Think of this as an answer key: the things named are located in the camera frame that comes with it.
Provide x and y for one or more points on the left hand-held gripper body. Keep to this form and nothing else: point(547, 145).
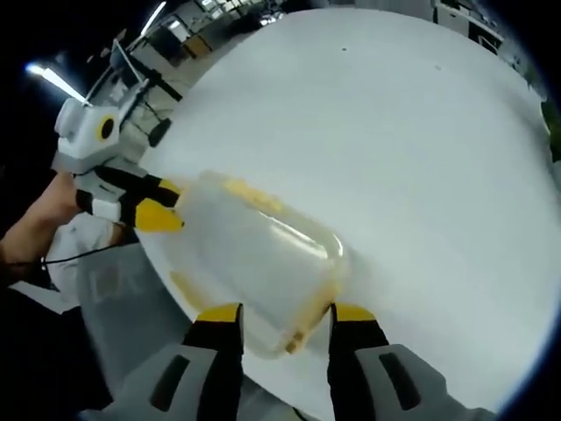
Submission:
point(83, 136)

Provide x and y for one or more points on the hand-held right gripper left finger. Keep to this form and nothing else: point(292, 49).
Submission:
point(210, 364)

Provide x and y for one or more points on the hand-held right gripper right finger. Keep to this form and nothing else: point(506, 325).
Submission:
point(359, 364)

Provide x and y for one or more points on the clear container with plastic buckles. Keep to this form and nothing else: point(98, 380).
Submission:
point(263, 263)

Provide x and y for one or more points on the black computer mouse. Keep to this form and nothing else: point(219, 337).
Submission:
point(160, 131)

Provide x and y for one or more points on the ceiling light strip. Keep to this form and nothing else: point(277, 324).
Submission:
point(54, 81)

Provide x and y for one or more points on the white side desk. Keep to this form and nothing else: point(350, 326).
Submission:
point(131, 94)

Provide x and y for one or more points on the person's white clothing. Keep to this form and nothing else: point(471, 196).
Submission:
point(87, 234)

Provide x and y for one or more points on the computer monitor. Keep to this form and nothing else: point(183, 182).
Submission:
point(125, 61)

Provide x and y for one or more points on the yellow box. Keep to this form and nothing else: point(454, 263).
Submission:
point(197, 44)

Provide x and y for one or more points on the green potted plant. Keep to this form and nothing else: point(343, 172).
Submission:
point(553, 131)

